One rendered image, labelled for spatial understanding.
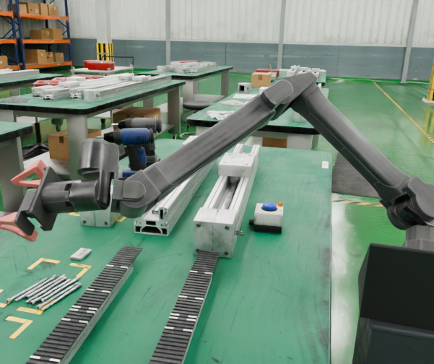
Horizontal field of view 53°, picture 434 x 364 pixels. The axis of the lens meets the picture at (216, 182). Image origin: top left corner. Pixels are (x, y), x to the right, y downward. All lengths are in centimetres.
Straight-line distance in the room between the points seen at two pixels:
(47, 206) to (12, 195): 219
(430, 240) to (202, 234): 51
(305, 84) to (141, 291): 57
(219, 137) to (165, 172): 14
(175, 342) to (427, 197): 58
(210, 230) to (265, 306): 25
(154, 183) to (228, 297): 32
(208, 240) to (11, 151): 198
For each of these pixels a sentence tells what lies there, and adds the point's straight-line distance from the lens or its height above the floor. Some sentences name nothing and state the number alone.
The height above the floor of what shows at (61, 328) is 81.
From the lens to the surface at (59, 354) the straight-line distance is 79.
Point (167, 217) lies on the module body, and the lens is 120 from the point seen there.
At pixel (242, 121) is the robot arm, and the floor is 115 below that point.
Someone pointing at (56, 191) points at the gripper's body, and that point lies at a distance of 80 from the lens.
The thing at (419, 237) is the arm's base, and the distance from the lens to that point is 99.
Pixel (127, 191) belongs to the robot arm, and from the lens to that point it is 75.
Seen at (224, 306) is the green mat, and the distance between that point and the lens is 93.
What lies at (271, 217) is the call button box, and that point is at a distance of 123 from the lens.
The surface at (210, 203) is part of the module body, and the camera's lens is 122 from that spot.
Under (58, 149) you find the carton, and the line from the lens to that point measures 416.
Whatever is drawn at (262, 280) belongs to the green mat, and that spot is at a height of 78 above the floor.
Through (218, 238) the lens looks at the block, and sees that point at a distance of 109.
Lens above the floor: 131
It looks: 19 degrees down
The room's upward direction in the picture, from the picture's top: 1 degrees clockwise
